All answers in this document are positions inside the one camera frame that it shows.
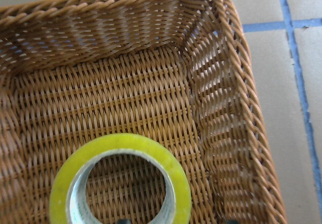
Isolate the yellow tape roll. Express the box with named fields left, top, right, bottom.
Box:
left=49, top=133, right=192, bottom=223

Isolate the brown wicker basket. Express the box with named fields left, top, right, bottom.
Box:
left=1, top=0, right=287, bottom=223

